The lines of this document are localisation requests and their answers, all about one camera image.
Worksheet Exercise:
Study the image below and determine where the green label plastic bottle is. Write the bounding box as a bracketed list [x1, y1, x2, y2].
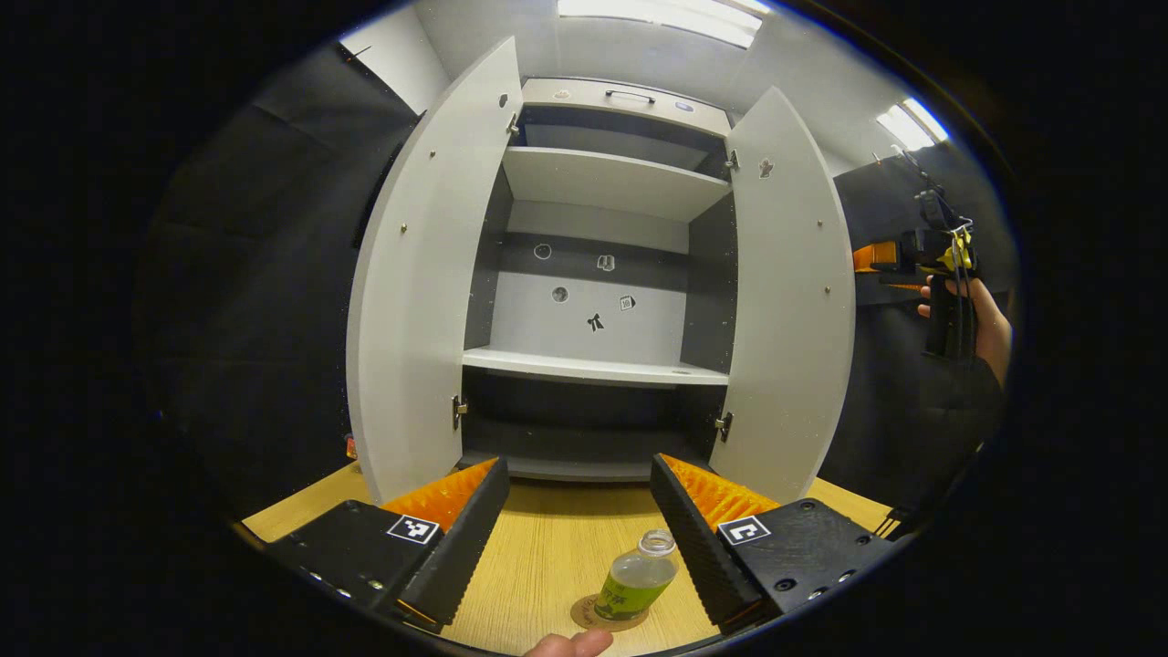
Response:
[593, 529, 680, 623]

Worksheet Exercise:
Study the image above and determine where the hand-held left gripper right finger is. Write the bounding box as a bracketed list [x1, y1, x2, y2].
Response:
[650, 453, 900, 637]

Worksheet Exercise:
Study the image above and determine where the grey cabinet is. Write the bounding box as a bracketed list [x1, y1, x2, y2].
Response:
[456, 78, 740, 485]

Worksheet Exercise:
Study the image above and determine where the long ceiling light panel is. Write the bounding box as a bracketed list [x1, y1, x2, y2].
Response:
[557, 0, 763, 49]

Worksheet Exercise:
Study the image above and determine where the black backdrop cloth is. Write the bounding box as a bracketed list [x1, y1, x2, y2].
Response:
[146, 41, 425, 512]
[817, 146, 1018, 512]

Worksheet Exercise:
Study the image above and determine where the grey cabinet door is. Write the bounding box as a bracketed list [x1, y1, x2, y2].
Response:
[707, 87, 857, 505]
[345, 36, 524, 505]

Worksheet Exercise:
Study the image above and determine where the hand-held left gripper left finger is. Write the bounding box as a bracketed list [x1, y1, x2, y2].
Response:
[265, 456, 510, 635]

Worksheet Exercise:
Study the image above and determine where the small ceiling light panel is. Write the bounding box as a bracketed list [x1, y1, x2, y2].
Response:
[876, 96, 950, 152]

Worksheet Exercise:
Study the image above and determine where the round brown coaster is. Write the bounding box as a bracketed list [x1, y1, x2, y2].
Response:
[570, 595, 651, 633]

